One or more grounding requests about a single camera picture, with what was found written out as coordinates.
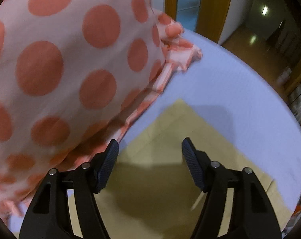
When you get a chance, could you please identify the khaki yellow pants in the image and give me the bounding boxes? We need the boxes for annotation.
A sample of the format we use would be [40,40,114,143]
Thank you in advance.
[95,100,292,238]

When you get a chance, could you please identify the light blue bed sheet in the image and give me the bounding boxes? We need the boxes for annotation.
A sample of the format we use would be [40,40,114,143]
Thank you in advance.
[120,31,301,213]

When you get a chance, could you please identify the pink polka dot pillow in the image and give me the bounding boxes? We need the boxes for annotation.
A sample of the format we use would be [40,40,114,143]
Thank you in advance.
[0,0,202,219]

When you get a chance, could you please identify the wooden door frame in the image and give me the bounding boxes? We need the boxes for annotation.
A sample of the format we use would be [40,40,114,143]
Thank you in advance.
[165,0,231,43]

